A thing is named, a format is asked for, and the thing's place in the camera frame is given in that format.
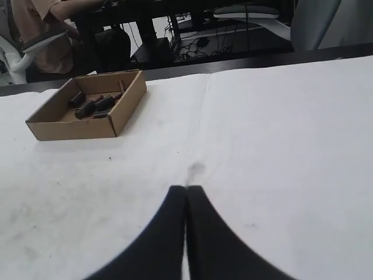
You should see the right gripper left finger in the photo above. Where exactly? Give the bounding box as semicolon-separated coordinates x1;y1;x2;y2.
82;185;188;280

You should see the shallow cardboard box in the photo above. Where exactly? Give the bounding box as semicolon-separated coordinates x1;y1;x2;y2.
25;69;147;142

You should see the white office chair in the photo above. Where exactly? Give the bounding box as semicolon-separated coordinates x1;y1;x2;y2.
0;28;68;86

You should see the person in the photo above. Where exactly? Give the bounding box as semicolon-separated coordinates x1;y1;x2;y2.
10;0;103;74

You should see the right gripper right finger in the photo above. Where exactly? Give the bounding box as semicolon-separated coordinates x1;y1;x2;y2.
185;185;300;280

